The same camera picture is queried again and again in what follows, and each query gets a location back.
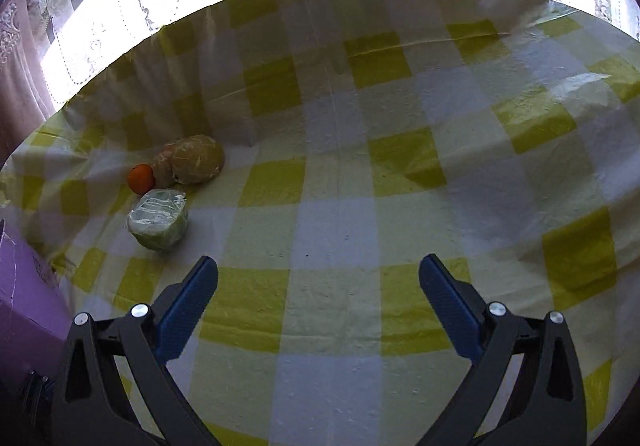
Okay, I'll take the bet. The small yellowish wrapped fruit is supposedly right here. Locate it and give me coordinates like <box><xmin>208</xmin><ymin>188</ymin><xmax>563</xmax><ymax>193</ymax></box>
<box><xmin>152</xmin><ymin>142</ymin><xmax>177</xmax><ymax>186</ymax></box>

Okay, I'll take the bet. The purple cardboard box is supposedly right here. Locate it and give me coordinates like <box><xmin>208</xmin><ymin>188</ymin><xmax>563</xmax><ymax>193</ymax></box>
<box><xmin>0</xmin><ymin>218</ymin><xmax>76</xmax><ymax>446</ymax></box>

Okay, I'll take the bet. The yellow white checked tablecloth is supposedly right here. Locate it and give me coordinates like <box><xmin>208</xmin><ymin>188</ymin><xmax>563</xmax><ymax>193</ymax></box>
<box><xmin>0</xmin><ymin>0</ymin><xmax>640</xmax><ymax>446</ymax></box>

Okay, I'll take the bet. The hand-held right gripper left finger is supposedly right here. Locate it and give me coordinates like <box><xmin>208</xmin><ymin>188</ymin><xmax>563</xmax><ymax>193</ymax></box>
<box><xmin>50</xmin><ymin>255</ymin><xmax>221</xmax><ymax>446</ymax></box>

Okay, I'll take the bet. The orange tangerine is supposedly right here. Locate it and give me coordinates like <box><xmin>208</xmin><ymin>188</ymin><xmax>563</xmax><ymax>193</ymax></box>
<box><xmin>127</xmin><ymin>163</ymin><xmax>156</xmax><ymax>194</ymax></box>

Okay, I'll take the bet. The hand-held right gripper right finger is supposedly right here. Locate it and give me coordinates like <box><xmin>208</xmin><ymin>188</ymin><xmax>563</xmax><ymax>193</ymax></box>
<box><xmin>417</xmin><ymin>253</ymin><xmax>588</xmax><ymax>446</ymax></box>

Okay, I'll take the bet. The plastic-wrapped half cabbage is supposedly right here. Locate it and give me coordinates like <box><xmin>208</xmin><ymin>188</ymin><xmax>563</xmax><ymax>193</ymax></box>
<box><xmin>126</xmin><ymin>188</ymin><xmax>190</xmax><ymax>252</ymax></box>

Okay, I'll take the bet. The pink curtain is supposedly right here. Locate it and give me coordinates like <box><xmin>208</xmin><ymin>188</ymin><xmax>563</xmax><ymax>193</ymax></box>
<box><xmin>0</xmin><ymin>0</ymin><xmax>68</xmax><ymax>164</ymax></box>

